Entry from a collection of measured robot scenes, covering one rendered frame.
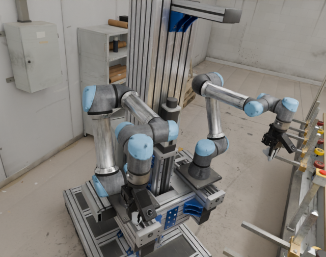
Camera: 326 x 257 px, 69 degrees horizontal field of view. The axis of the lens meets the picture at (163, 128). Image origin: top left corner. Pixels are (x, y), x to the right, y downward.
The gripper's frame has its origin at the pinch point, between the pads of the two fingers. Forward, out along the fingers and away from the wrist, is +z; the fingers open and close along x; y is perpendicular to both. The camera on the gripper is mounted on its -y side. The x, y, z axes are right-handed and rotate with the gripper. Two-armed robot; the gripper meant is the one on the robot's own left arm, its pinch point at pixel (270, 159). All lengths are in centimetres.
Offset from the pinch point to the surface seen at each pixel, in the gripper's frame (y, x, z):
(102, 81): 230, 6, 35
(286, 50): 363, -652, 48
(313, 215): -28.2, -8.7, 20.4
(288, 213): -9, -46, 62
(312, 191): -17.6, -32.4, 23.6
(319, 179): -17.9, -30.6, 12.9
